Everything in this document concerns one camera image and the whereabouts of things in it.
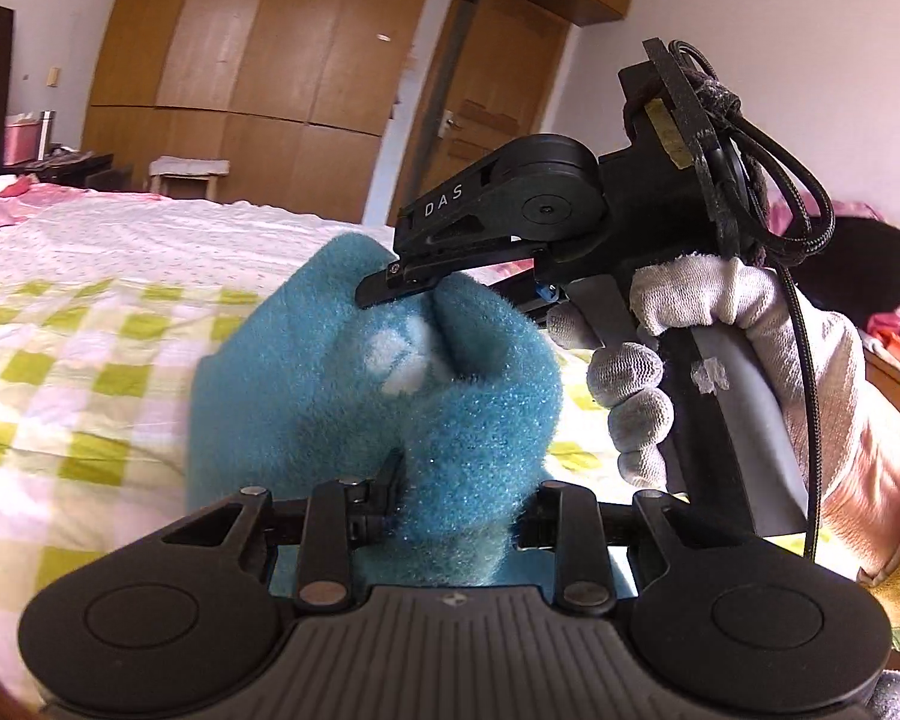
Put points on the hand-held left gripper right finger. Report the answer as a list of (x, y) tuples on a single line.
[(529, 529)]

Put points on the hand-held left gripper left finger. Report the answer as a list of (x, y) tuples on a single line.
[(390, 495)]

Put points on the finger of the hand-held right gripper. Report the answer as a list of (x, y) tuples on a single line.
[(544, 292), (450, 217)]

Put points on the blue fuzzy sweater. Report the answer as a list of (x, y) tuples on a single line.
[(457, 405)]

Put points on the person's right hand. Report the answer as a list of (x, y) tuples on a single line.
[(832, 405)]

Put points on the wooden door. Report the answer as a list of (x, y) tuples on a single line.
[(502, 67)]

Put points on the wooden wardrobe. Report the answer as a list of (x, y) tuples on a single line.
[(255, 75)]

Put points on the wooden stool with white cushion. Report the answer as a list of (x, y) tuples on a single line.
[(187, 169)]

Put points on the white floral bed sheet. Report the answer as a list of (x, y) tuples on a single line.
[(157, 240)]

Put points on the dark nightstand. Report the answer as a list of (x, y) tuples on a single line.
[(67, 165)]

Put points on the pink storage box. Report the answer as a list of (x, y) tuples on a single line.
[(21, 139)]

